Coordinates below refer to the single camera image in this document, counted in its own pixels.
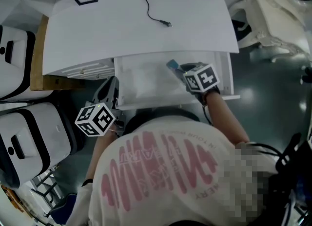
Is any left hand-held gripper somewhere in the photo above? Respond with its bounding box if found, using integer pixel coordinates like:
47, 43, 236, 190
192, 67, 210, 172
74, 75, 125, 137

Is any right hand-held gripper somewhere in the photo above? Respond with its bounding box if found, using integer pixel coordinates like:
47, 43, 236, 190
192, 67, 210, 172
172, 61, 220, 94

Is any small blue item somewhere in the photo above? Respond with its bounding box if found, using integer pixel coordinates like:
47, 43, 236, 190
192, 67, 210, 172
166, 59, 181, 73

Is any person's right forearm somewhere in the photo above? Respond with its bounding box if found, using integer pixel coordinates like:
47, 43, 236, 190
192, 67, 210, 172
202, 90, 251, 146

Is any person's left forearm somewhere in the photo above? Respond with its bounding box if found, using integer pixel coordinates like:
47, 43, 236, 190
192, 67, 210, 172
85, 130, 118, 184

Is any closed small white side drawer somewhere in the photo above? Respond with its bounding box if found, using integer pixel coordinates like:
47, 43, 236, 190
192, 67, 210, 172
60, 59, 115, 74
67, 67, 115, 81

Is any white desk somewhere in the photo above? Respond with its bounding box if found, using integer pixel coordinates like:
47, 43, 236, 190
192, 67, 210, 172
41, 0, 241, 111

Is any brown cardboard box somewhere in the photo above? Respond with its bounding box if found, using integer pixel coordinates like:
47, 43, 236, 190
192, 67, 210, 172
30, 14, 86, 92

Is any white and black machine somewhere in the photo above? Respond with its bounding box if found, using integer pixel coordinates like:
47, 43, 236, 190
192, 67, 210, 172
0, 24, 55, 102
0, 102, 85, 189

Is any person's cream printed shirt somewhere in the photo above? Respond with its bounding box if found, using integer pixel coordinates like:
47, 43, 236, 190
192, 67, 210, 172
65, 114, 278, 226

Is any cream ornate dressing table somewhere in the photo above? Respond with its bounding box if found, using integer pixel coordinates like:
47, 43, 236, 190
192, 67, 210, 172
229, 0, 312, 63

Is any blue chair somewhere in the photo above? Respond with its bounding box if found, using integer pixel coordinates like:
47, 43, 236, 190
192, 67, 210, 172
49, 192, 79, 226

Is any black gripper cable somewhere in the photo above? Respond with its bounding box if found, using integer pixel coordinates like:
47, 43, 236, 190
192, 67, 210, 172
201, 103, 214, 126

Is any black cable with plug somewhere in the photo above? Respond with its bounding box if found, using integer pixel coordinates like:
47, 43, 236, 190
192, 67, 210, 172
141, 0, 173, 28

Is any black cable bundle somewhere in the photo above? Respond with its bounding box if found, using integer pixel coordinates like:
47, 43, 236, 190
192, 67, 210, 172
251, 132, 312, 226

